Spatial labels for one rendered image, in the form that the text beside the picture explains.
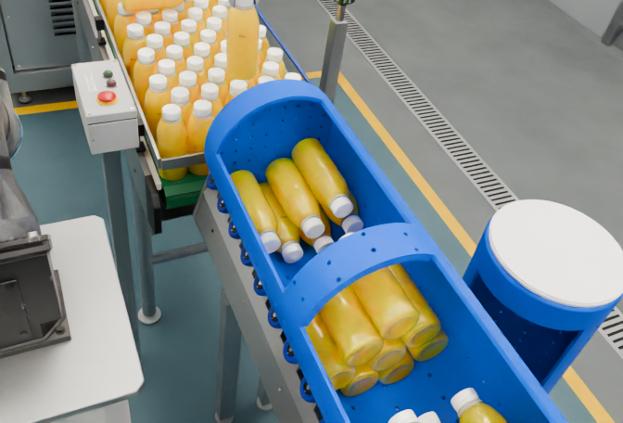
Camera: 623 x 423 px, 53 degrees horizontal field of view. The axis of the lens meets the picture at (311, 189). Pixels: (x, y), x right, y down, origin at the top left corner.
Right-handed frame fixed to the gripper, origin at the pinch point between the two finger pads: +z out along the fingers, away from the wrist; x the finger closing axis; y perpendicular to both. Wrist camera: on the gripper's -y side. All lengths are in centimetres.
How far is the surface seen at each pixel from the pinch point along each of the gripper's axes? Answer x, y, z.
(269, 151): 0.3, 16.7, 26.1
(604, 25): 317, -156, 133
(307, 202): 0.7, 35.3, 23.7
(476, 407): 6, 82, 21
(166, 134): -17.8, 2.6, 28.0
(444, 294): 14, 62, 24
